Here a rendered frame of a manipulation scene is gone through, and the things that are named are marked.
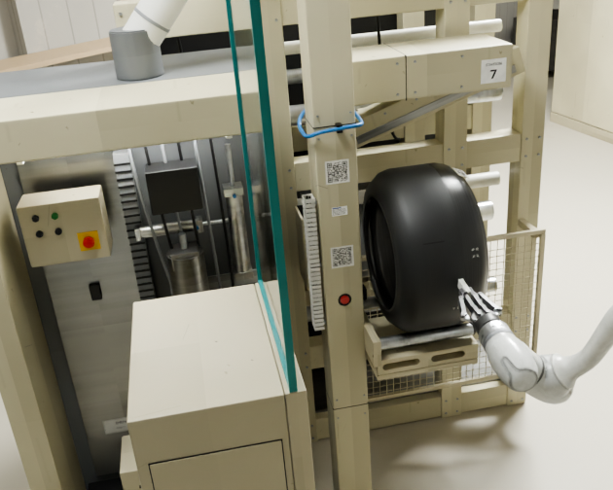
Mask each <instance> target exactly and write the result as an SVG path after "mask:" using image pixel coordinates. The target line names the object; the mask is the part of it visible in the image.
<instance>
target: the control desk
mask: <svg viewBox="0 0 613 490"><path fill-rule="evenodd" d="M294 357H295V367H296V377H297V387H298V392H293V393H289V390H288V386H287V382H286V379H285V375H284V372H283V368H282V365H281V362H280V359H279V355H278V352H277V348H276V345H275V341H274V338H273V334H272V331H271V327H270V321H269V318H268V314H267V311H266V308H265V305H264V301H263V298H262V294H261V291H260V287H259V284H258V283H255V285H254V284H250V285H243V286H237V287H230V288H225V289H218V290H212V291H206V292H199V293H193V294H186V295H181V296H174V297H162V298H156V299H150V300H143V301H138V302H134V303H133V310H132V328H131V346H130V364H129V382H128V400H127V419H126V423H127V428H128V432H129V437H130V441H131V446H132V450H133V455H134V459H135V463H136V467H137V471H138V476H139V480H140V485H141V489H142V490H315V481H314V470H313V460H312V449H311V438H310V427H309V416H308V405H307V389H306V386H305V383H304V380H303V378H302V375H301V372H300V368H299V365H298V362H297V359H296V356H295V353H294Z"/></svg>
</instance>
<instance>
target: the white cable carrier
mask: <svg viewBox="0 0 613 490"><path fill-rule="evenodd" d="M302 200H303V201H302V203H303V208H304V209H303V212H304V223H305V240H306V257H307V266H308V268H307V270H308V272H307V274H308V283H309V295H310V308H311V309H310V310H311V316H312V317H311V320H312V325H313V327H314V330H315V331H321V330H325V327H324V324H326V320H325V318H323V317H324V314H323V305H322V304H323V302H322V289H321V276H320V267H319V266H322V264H321V260H320V259H319V254H318V253H319V250H318V236H317V222H316V221H317V220H316V213H315V212H316V209H315V204H317V199H316V198H314V197H313V195H312V193H309V194H302ZM311 207H313V208H311Z"/></svg>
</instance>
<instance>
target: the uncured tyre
mask: <svg viewBox="0 0 613 490"><path fill-rule="evenodd" d="M363 236H364V245H365V253H366V259H367V265H368V269H369V274H370V278H371V282H372V286H373V289H374V293H375V296H376V299H377V302H378V304H379V308H380V310H381V312H382V314H383V315H384V317H385V318H386V320H387V321H388V322H389V323H391V324H392V325H394V326H395V327H397V328H398V329H400V330H401V331H404V332H412V333H414V332H420V331H426V330H432V329H437V328H442V327H448V326H454V325H459V324H462V323H461V322H460V310H454V311H451V308H452V307H453V306H456V305H458V296H460V294H459V289H458V287H457V285H458V279H463V280H464V281H465V283H466V284H467V286H468V287H471V288H472V289H473V291H474V292H476V293H477V294H478V293H479V292H482V293H483V294H484V295H486V292H487V282H488V248H487V235H486V230H485V225H484V221H483V217H482V214H481V210H480V207H479V204H478V202H477V199H476V197H475V196H474V193H473V191H472V190H471V188H470V186H469V185H468V183H467V182H466V180H465V179H464V178H463V177H461V176H458V174H457V173H456V172H455V171H454V170H453V169H452V168H451V167H449V166H448V165H446V164H442V163H436V162H431V163H424V164H418V165H410V166H403V167H396V168H388V169H386V170H383V171H381V172H380V173H378V174H377V175H376V177H375V178H374V179H373V180H372V182H371V183H370V184H369V185H368V187H367V189H366V191H365V195H364V201H363ZM438 241H445V242H441V243H434V244H427V245H423V244H425V243H432V242H438ZM475 246H479V250H480V257H479V258H478V259H474V260H472V256H471V247H475Z"/></svg>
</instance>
